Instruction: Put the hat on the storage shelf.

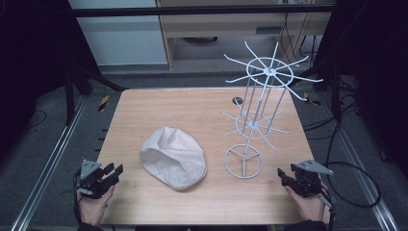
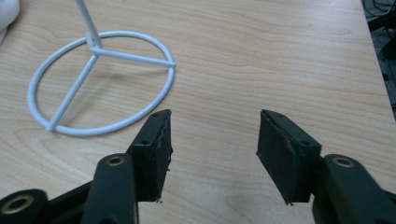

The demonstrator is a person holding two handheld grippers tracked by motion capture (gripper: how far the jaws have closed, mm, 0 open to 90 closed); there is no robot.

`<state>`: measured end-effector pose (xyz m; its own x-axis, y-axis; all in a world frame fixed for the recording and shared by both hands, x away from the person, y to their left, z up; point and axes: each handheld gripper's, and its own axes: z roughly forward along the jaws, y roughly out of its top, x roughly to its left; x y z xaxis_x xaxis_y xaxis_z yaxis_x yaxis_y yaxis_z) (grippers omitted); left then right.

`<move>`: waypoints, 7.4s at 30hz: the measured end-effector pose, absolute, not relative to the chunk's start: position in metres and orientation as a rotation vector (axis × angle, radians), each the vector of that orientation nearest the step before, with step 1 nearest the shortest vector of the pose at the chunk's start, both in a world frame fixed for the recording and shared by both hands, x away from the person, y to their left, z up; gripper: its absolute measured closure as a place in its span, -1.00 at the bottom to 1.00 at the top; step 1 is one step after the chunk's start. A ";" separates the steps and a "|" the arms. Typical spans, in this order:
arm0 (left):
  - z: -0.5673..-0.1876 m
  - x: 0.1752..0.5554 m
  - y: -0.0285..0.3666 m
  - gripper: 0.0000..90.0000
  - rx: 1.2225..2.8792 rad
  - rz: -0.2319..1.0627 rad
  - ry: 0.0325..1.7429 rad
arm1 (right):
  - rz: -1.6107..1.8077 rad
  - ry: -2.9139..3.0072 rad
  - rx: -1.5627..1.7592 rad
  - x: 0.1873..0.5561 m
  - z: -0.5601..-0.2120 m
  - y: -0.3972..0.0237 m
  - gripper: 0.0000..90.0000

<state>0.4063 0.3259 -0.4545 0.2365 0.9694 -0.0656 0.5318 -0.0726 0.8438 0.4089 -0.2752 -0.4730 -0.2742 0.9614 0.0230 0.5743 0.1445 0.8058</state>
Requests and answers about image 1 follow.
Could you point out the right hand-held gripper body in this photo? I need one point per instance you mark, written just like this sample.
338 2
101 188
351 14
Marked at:
306 179

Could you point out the person's right hand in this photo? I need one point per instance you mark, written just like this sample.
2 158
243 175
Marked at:
308 205

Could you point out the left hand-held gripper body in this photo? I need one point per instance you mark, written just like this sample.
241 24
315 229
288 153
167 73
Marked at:
91 179

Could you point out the person's left hand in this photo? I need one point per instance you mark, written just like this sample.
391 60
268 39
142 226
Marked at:
93 207

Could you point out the black horizontal bar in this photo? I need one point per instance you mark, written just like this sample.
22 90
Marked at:
198 10

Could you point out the wooden desk with drawer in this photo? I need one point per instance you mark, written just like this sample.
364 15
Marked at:
231 29

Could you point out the white cabinet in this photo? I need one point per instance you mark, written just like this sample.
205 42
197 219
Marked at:
118 35

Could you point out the white cap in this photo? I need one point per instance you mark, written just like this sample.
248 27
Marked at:
173 158

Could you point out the aluminium floor rail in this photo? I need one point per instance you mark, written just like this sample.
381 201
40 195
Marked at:
359 166
45 166

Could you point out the black metal stand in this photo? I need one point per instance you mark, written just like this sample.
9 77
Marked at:
77 83
333 83

